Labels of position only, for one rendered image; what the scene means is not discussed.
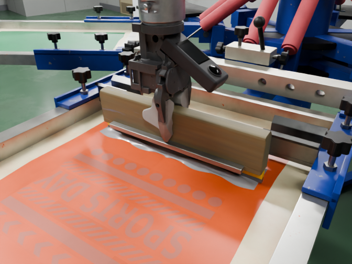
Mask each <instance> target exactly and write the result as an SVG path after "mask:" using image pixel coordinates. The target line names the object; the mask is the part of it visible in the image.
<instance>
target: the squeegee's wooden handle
mask: <svg viewBox="0 0 352 264"><path fill-rule="evenodd" d="M100 98H101V105H102V111H103V117H104V121H105V122H108V123H111V122H113V121H115V122H118V123H121V124H124V125H127V126H130V127H132V128H135V129H139V130H142V131H145V132H147V133H150V134H153V135H156V136H159V137H161V133H160V131H159V129H158V128H157V127H155V126H153V125H152V124H150V123H148V122H147V121H145V120H144V118H143V116H142V112H143V110H145V109H148V108H151V106H152V98H150V97H146V96H143V95H139V94H135V93H132V92H128V91H124V90H121V89H117V88H114V87H111V86H106V87H104V88H102V89H101V90H100ZM172 121H173V125H172V132H173V135H172V137H171V138H170V141H174V142H176V143H179V144H182V145H185V146H188V147H191V148H193V149H196V150H199V151H202V152H205V153H208V154H211V155H214V156H217V157H220V158H223V159H225V160H228V161H231V162H234V163H237V164H240V165H242V166H244V171H247V172H250V173H253V174H256V175H259V176H260V175H262V173H263V172H264V170H265V168H266V167H267V162H268V156H269V149H270V143H271V137H272V133H271V131H269V130H265V129H261V128H258V127H254V126H250V125H246V124H243V123H239V122H236V121H233V120H229V119H225V118H222V117H218V116H214V115H211V114H207V113H204V112H200V111H196V110H193V109H190V108H186V107H182V106H179V105H175V104H174V110H173V113H172Z"/></svg>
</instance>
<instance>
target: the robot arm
mask: <svg viewBox="0 0 352 264"><path fill-rule="evenodd" d="M138 11H139V20H140V21H141V22H140V23H132V24H131V25H132V32H138V33H139V44H140V51H138V52H135V53H134V58H133V59H131V60H129V61H128V63H129V74H130V84H131V89H134V90H139V91H140V92H141V93H146V94H150V93H152V92H153V93H154V97H153V98H152V106H151V108H148V109H145V110H143V112H142V116H143V118H144V120H145V121H147V122H148V123H150V124H152V125H153V126H155V127H157V128H158V129H159V131H160V133H161V137H162V139H163V140H164V141H165V142H168V141H169V140H170V138H171V137H172V135H173V132H172V125H173V121H172V113H173V110H174V104H175V105H179V106H182V107H186V108H189V104H190V98H191V89H192V83H191V77H192V78H193V79H194V80H195V81H196V82H197V83H198V84H199V85H200V86H202V87H203V88H204V89H205V90H206V91H207V92H209V93H211V92H213V91H214V90H216V89H217V88H219V87H220V86H222V85H223V84H224V83H225V81H226V80H227V79H228V74H227V73H226V72H225V71H224V70H223V69H222V68H221V67H219V66H218V65H217V64H216V63H215V62H214V61H213V60H212V59H211V58H209V57H208V56H207V55H206V54H205V53H204V52H203V51H202V50H200V49H199V48H198V47H197V46H196V45H195V44H194V43H193V42H191V41H190V40H189V39H188V38H187V37H186V36H185V35H184V34H183V33H181V32H183V31H184V21H183V20H184V19H185V0H138ZM136 53H137V55H135V54H136ZM138 53H140V54H138ZM136 60H138V61H136ZM132 71H133V73H132Z"/></svg>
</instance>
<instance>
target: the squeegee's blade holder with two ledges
mask: <svg viewBox="0 0 352 264"><path fill-rule="evenodd" d="M109 125H110V128H113V129H115V130H119V131H121V132H124V133H127V134H129V135H132V136H135V137H138V138H140V139H143V140H146V141H149V142H152V143H154V144H157V145H160V146H163V147H166V148H168V149H171V150H174V151H177V152H179V153H182V154H185V155H187V156H190V157H193V158H196V159H199V160H202V161H205V162H207V163H210V164H213V165H215V166H218V167H221V168H224V169H226V170H229V171H232V172H235V173H238V174H242V172H243V171H244V166H242V165H240V164H237V163H234V162H231V161H228V160H225V159H223V158H220V157H217V156H214V155H211V154H208V153H205V152H202V151H199V150H196V149H193V148H191V147H188V146H185V145H182V144H179V143H176V142H174V141H170V140H169V141H168V142H165V141H164V140H163V139H162V138H161V137H159V136H156V135H153V134H150V133H147V132H145V131H142V130H139V129H135V128H132V127H130V126H127V125H124V124H121V123H118V122H115V121H113V122H111V123H110V124H109Z"/></svg>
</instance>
